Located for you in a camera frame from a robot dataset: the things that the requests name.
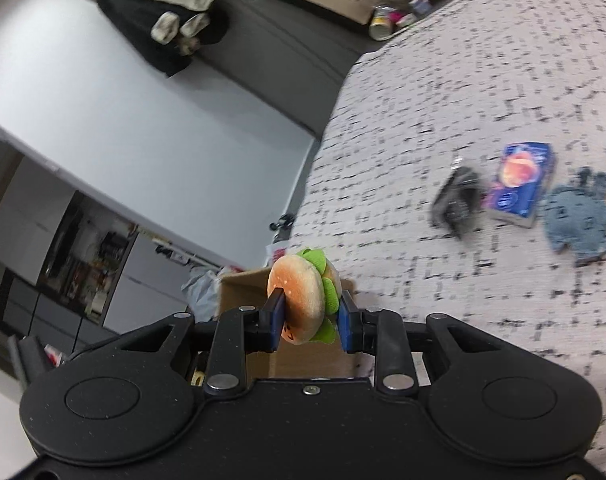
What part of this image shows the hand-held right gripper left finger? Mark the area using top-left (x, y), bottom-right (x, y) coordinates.
top-left (114, 287), bottom-right (286, 395)

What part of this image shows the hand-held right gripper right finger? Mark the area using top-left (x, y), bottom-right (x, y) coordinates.
top-left (337, 291), bottom-right (488, 396)

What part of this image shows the brown cardboard box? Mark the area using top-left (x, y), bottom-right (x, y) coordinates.
top-left (214, 269), bottom-right (374, 381)

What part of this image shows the hamburger plush toy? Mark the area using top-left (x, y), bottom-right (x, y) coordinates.
top-left (266, 248), bottom-right (342, 346)

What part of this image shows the grey plastic bag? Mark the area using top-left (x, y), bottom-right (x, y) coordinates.
top-left (180, 266), bottom-right (244, 323)

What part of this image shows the black crumpled object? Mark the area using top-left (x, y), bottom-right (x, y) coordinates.
top-left (429, 156), bottom-right (485, 240)

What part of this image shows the dark shelf cabinet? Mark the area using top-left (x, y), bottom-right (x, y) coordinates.
top-left (0, 187), bottom-right (138, 356)

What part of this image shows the blue printed box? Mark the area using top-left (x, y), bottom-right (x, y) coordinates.
top-left (483, 142), bottom-right (558, 229)

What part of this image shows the blue-grey plush toy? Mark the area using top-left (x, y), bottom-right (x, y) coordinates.
top-left (541, 169), bottom-right (606, 267)

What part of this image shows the white tin can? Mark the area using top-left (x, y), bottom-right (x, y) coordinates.
top-left (368, 5), bottom-right (401, 42)

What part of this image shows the pile of dark clothes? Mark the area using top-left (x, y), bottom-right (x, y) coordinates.
top-left (85, 0), bottom-right (230, 78)

